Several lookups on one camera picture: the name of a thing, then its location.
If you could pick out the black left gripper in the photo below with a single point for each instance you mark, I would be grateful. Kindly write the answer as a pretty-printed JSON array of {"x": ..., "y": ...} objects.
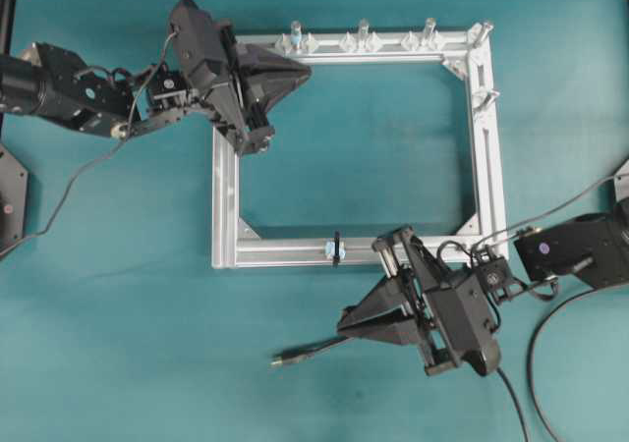
[{"x": 233, "y": 84}]

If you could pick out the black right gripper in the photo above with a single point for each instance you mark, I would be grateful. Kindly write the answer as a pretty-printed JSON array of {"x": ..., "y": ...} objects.
[{"x": 423, "y": 302}]

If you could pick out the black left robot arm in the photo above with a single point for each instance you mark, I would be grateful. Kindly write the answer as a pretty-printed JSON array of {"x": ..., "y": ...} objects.
[{"x": 56, "y": 84}]

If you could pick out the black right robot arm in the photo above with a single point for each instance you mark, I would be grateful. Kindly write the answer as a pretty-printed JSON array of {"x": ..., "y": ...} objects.
[{"x": 593, "y": 247}]

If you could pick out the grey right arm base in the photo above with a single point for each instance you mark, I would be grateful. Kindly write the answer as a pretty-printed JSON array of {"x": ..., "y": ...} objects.
[{"x": 621, "y": 182}]

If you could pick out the black zip tie loop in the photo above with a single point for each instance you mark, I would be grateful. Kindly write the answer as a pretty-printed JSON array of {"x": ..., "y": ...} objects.
[{"x": 336, "y": 250}]

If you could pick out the clear peg with blue tape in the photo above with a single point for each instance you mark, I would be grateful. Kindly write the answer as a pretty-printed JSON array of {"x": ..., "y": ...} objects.
[{"x": 296, "y": 35}]

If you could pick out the blue tape piece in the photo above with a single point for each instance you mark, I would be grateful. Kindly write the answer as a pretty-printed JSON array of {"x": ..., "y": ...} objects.
[{"x": 328, "y": 250}]

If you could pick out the clear peg middle top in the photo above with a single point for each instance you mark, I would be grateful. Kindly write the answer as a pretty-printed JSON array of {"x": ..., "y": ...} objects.
[{"x": 363, "y": 32}]

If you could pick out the clear peg right top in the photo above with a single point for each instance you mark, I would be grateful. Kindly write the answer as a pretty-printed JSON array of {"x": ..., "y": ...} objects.
[{"x": 429, "y": 33}]

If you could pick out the clear peg top right corner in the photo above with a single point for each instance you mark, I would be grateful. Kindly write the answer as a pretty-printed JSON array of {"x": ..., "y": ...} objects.
[{"x": 485, "y": 30}]

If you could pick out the clear peg right side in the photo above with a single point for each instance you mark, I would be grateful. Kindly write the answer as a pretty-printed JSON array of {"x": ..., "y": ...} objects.
[{"x": 484, "y": 98}]

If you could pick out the silver aluminium extrusion frame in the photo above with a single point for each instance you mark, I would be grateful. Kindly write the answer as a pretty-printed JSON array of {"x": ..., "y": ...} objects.
[{"x": 236, "y": 244}]

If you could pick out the black vertical rail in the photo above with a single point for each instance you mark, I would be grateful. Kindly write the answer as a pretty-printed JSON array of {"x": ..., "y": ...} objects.
[{"x": 7, "y": 15}]

